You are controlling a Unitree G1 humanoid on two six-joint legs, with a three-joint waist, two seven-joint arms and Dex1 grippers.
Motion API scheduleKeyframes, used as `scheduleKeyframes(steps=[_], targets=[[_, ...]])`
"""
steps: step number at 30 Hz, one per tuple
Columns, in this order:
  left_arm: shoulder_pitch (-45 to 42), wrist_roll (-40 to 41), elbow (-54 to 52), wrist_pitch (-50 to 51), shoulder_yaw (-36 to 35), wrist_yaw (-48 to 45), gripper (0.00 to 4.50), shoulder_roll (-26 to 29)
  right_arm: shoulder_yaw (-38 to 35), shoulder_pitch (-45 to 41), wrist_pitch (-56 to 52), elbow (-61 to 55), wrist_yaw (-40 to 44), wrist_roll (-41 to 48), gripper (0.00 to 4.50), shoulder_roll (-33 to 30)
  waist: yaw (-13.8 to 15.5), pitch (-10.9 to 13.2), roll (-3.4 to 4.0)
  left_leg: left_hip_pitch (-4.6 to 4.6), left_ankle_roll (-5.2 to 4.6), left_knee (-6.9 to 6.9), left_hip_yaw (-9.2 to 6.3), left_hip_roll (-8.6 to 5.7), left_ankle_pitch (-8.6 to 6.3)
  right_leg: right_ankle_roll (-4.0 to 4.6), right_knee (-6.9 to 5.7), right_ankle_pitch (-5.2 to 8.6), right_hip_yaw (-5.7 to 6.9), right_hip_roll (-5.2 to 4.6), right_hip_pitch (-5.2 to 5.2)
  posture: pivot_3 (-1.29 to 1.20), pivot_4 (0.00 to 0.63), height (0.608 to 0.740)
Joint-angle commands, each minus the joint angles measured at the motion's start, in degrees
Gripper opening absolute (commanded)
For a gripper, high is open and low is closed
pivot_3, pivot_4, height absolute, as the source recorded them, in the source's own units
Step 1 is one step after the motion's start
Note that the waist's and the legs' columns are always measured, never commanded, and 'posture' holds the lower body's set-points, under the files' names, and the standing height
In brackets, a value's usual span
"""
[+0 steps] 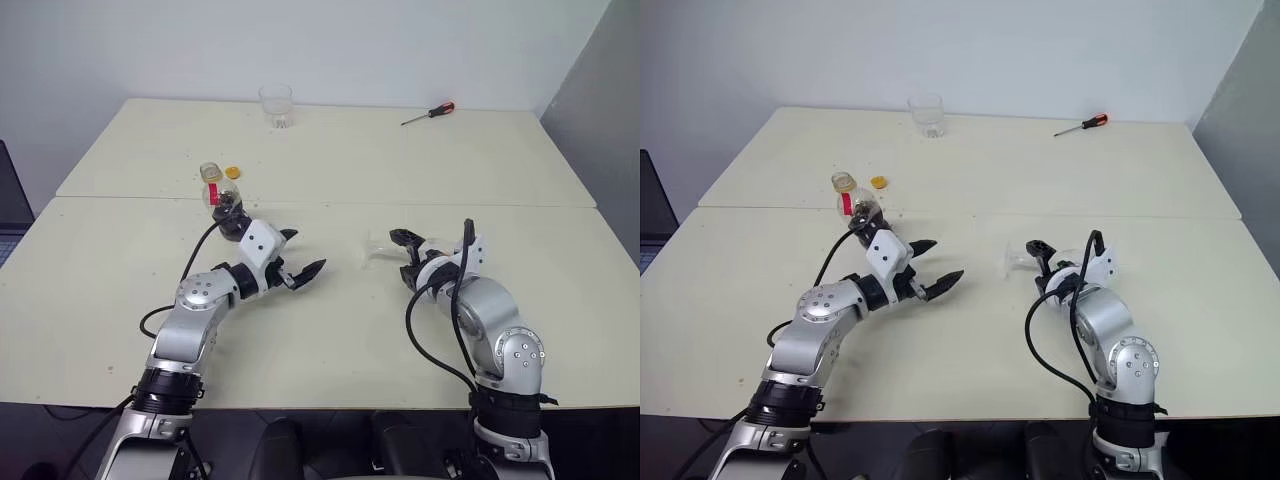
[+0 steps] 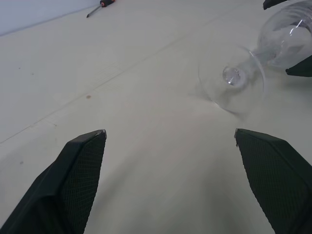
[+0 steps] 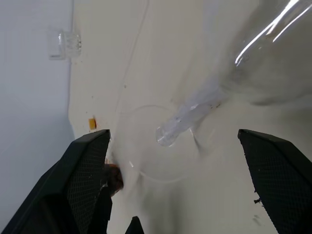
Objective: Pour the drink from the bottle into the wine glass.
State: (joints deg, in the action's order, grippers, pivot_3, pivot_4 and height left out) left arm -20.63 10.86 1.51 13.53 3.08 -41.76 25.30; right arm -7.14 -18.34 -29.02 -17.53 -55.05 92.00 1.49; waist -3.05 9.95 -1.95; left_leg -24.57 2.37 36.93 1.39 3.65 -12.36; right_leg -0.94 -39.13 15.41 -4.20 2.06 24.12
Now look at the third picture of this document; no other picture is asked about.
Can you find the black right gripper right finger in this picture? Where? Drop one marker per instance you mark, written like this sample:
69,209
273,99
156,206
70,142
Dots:
280,182

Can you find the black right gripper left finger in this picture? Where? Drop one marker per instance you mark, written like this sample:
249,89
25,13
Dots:
61,185

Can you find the clear wine glass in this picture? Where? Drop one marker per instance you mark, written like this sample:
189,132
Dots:
180,122

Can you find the clear glass tumbler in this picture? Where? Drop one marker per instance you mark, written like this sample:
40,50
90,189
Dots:
70,44

